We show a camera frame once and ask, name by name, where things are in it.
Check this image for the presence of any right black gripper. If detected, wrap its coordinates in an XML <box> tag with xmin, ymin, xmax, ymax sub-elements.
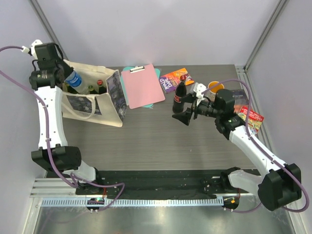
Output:
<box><xmin>173</xmin><ymin>93</ymin><xmax>222</xmax><ymax>126</ymax></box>

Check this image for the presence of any Coca-Cola glass bottle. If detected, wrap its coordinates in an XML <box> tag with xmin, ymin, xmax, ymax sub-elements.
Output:
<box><xmin>173</xmin><ymin>75</ymin><xmax>187</xmax><ymax>114</ymax></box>
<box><xmin>97</xmin><ymin>80</ymin><xmax>107</xmax><ymax>95</ymax></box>

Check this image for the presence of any Pocari Sweat plastic bottle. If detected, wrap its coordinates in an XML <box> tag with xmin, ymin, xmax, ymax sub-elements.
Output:
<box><xmin>65</xmin><ymin>70</ymin><xmax>89</xmax><ymax>95</ymax></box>

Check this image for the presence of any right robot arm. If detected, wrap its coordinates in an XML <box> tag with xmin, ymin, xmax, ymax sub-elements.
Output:
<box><xmin>172</xmin><ymin>89</ymin><xmax>302</xmax><ymax>211</ymax></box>

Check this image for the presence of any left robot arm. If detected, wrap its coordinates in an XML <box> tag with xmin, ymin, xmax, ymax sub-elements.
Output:
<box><xmin>29</xmin><ymin>39</ymin><xmax>104</xmax><ymax>195</ymax></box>

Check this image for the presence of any canvas tote bag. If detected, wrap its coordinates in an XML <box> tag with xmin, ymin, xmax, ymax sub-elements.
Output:
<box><xmin>62</xmin><ymin>60</ymin><xmax>127</xmax><ymax>127</ymax></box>

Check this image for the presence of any green glass bottle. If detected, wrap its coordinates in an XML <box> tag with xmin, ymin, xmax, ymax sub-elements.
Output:
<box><xmin>64</xmin><ymin>82</ymin><xmax>77</xmax><ymax>94</ymax></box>
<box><xmin>88</xmin><ymin>85</ymin><xmax>97</xmax><ymax>94</ymax></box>

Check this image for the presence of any Roald Dahl book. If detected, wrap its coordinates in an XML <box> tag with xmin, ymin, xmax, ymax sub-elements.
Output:
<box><xmin>159</xmin><ymin>68</ymin><xmax>194</xmax><ymax>93</ymax></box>

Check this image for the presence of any white mug orange inside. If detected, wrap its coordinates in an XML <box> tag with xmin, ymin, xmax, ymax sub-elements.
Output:
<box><xmin>207</xmin><ymin>81</ymin><xmax>225</xmax><ymax>101</ymax></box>

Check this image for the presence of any pink clipboard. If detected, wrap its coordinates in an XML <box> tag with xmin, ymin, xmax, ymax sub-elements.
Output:
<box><xmin>121</xmin><ymin>64</ymin><xmax>165</xmax><ymax>109</ymax></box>

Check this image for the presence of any dark purple book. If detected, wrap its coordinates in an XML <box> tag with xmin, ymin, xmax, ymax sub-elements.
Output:
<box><xmin>231</xmin><ymin>89</ymin><xmax>249</xmax><ymax>113</ymax></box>

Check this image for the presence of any red Treehouse book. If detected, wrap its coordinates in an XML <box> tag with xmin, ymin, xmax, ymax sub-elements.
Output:
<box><xmin>238</xmin><ymin>106</ymin><xmax>264</xmax><ymax>135</ymax></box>

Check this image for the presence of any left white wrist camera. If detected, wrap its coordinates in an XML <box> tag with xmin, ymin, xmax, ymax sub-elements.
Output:
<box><xmin>20</xmin><ymin>39</ymin><xmax>42</xmax><ymax>56</ymax></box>

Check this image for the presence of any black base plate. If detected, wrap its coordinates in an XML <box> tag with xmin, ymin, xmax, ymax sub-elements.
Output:
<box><xmin>74</xmin><ymin>170</ymin><xmax>244</xmax><ymax>200</ymax></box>

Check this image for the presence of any slotted cable duct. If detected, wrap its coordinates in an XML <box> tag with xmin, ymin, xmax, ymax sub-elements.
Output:
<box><xmin>41</xmin><ymin>196</ymin><xmax>224</xmax><ymax>208</ymax></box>

